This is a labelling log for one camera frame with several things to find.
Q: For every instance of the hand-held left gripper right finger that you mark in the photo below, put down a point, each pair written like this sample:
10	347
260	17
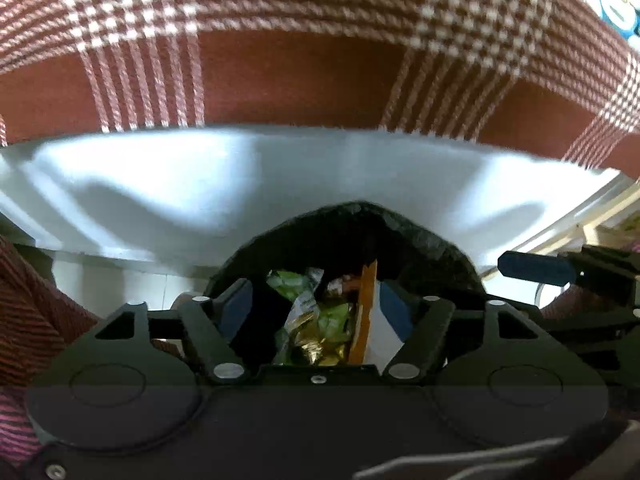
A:
402	310

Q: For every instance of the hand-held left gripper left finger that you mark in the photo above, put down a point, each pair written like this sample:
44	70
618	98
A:
235	310

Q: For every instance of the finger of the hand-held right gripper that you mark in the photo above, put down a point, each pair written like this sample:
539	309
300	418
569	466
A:
600	332
535	266

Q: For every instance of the orange snack box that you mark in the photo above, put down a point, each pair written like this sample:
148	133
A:
364	310

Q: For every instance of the green wrapper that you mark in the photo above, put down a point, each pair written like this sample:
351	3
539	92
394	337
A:
292	285

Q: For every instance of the yellow green snack bag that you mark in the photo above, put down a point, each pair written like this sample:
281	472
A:
332	317

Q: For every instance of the black trash bin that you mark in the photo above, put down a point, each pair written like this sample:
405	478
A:
350	220

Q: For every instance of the light wooden rack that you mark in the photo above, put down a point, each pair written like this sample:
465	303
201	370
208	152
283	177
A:
600	217

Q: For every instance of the white sheet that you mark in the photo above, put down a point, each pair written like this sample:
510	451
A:
150	185

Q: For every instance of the dark red knit cloth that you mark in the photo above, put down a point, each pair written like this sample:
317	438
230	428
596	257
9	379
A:
30	320

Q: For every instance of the red white plaid blanket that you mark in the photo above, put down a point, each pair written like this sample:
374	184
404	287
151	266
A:
300	75

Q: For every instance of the blue cartoon print cushion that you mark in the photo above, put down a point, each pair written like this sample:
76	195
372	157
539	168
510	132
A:
617	5

